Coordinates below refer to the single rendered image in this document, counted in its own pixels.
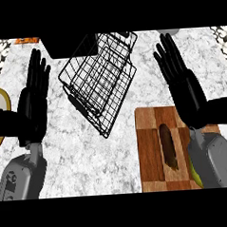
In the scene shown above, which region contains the pale grey round object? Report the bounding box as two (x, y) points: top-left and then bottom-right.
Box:
(156, 28), (181, 38)

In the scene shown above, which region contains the black box appliance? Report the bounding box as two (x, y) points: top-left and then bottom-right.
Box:
(38, 32), (101, 61)

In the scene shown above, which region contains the wooden cutting board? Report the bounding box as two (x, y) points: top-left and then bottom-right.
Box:
(133, 103), (225, 194)

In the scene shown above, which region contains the orange flat object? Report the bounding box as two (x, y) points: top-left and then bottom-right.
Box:
(13, 36), (41, 46)

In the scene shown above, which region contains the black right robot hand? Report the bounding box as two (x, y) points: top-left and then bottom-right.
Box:
(151, 28), (227, 133)

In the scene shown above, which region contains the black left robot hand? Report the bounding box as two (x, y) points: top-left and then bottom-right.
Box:
(0, 47), (56, 149)

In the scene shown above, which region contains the black wire tiered basket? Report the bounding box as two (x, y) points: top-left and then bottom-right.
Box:
(54, 30), (144, 142)

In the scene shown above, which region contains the yellow-green pear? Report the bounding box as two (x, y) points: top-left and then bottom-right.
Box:
(189, 158), (205, 190)

